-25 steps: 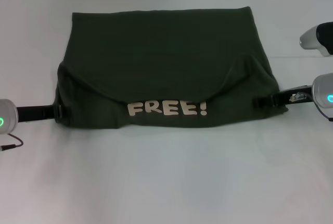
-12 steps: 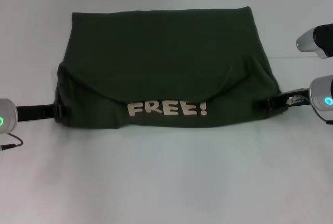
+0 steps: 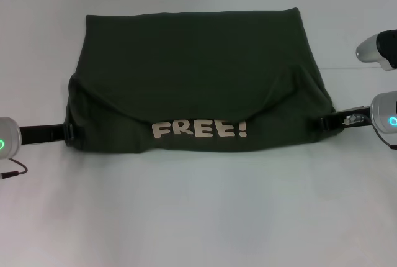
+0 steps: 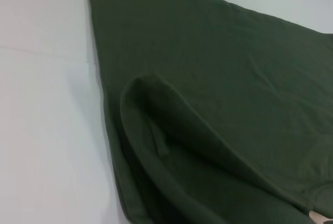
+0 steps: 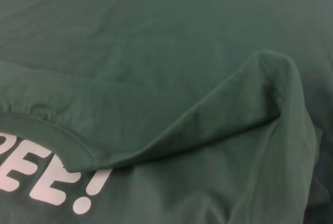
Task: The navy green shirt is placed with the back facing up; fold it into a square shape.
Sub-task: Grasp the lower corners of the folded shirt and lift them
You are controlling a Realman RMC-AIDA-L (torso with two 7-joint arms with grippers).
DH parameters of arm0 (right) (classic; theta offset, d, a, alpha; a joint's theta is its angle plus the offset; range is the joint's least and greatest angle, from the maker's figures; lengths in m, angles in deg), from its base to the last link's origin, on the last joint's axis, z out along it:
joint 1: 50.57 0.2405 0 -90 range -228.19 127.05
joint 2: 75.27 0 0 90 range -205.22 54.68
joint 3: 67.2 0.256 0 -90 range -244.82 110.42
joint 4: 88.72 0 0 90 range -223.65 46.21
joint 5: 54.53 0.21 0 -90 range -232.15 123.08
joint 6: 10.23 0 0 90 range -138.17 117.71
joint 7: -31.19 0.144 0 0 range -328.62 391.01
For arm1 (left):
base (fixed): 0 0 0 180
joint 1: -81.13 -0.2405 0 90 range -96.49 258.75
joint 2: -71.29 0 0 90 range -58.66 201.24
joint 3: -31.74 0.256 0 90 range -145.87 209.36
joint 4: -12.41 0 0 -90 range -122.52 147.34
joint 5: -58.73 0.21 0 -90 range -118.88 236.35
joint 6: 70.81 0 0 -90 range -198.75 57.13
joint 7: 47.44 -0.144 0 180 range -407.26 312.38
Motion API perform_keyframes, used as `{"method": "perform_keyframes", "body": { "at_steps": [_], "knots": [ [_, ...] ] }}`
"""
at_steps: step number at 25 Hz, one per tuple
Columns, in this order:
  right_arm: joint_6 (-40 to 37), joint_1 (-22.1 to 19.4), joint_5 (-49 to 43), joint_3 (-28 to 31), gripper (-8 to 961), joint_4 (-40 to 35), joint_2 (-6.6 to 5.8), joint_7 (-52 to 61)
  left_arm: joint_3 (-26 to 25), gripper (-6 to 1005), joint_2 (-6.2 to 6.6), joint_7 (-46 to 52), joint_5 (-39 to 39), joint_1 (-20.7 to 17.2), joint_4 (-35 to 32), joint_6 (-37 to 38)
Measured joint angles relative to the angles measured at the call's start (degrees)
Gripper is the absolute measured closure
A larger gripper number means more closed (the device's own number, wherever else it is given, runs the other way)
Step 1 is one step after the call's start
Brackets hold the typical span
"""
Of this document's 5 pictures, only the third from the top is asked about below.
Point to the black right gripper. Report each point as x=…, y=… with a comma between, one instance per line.
x=353, y=121

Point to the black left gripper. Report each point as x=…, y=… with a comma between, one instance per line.
x=40, y=134

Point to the dark green t-shirt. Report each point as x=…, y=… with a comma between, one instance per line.
x=198, y=77

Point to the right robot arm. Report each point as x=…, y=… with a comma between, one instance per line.
x=384, y=118

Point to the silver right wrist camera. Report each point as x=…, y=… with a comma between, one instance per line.
x=378, y=49

